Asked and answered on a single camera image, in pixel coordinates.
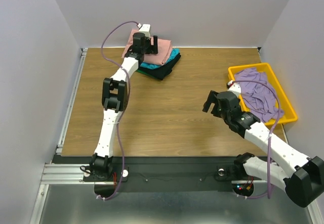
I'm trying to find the pink t shirt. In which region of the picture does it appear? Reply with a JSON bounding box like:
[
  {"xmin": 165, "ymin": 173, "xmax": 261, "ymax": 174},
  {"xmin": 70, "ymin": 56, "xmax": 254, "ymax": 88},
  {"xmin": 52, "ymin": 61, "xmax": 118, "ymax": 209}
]
[{"xmin": 121, "ymin": 29, "xmax": 172, "ymax": 66}]

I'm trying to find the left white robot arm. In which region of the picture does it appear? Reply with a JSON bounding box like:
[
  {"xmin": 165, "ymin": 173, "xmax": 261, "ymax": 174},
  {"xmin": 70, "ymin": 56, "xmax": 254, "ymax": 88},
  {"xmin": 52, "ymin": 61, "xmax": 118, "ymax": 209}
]
[{"xmin": 89, "ymin": 30, "xmax": 158, "ymax": 181}]

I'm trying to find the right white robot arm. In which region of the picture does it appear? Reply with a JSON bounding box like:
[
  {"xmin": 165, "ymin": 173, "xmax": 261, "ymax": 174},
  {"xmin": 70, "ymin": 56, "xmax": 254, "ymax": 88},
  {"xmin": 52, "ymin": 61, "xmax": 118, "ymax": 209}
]
[{"xmin": 203, "ymin": 91, "xmax": 323, "ymax": 208}]

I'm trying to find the folded cyan t shirt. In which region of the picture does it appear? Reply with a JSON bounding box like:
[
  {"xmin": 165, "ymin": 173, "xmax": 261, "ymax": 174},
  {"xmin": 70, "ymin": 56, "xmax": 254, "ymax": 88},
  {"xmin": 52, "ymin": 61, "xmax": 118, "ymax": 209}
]
[{"xmin": 140, "ymin": 48, "xmax": 180, "ymax": 70}]

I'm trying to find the folded green t shirt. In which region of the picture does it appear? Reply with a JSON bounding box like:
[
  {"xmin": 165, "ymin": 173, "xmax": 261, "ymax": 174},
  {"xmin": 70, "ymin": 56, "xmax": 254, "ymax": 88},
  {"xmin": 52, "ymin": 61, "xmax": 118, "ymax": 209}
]
[{"xmin": 136, "ymin": 70, "xmax": 155, "ymax": 78}]

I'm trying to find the purple t shirt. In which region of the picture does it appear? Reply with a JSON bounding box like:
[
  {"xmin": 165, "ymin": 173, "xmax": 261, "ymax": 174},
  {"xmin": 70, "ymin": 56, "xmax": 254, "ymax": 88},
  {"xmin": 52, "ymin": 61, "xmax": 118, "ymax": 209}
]
[{"xmin": 235, "ymin": 67, "xmax": 285, "ymax": 123}]

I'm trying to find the folded black t shirt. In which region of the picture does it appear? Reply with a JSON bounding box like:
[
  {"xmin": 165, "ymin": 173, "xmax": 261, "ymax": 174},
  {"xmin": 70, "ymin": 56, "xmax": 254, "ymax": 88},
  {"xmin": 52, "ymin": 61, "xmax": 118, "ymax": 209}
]
[{"xmin": 138, "ymin": 54, "xmax": 181, "ymax": 80}]

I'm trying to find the yellow plastic tray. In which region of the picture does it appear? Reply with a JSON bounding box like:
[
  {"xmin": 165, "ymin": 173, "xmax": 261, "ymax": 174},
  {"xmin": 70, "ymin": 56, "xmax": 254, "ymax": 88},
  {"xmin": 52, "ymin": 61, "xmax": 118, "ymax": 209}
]
[{"xmin": 228, "ymin": 63, "xmax": 298, "ymax": 126}]

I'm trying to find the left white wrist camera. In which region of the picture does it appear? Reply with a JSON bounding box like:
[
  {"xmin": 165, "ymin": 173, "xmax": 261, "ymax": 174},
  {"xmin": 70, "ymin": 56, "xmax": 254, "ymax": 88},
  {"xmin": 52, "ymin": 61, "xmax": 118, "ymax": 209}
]
[{"xmin": 137, "ymin": 23, "xmax": 151, "ymax": 37}]

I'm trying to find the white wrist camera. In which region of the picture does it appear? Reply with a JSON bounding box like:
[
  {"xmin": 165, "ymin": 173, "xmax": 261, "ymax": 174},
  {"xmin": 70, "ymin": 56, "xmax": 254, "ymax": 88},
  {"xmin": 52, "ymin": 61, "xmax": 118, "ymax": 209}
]
[
  {"xmin": 137, "ymin": 23, "xmax": 151, "ymax": 37},
  {"xmin": 227, "ymin": 80, "xmax": 241, "ymax": 97}
]

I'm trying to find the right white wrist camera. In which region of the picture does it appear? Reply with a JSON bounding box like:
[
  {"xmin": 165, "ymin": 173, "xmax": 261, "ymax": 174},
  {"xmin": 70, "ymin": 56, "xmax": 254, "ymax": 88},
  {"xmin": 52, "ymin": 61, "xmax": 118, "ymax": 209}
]
[{"xmin": 227, "ymin": 80, "xmax": 241, "ymax": 97}]

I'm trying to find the left aluminium rail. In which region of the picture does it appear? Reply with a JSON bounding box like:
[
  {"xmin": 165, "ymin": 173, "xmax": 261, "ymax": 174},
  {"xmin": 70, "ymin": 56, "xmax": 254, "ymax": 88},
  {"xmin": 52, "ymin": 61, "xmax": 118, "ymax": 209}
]
[{"xmin": 55, "ymin": 48, "xmax": 88, "ymax": 155}]

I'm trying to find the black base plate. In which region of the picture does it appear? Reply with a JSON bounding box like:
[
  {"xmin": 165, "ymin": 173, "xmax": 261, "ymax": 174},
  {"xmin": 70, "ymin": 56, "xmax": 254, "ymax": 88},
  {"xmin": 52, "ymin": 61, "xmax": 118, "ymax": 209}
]
[{"xmin": 83, "ymin": 155, "xmax": 256, "ymax": 194}]

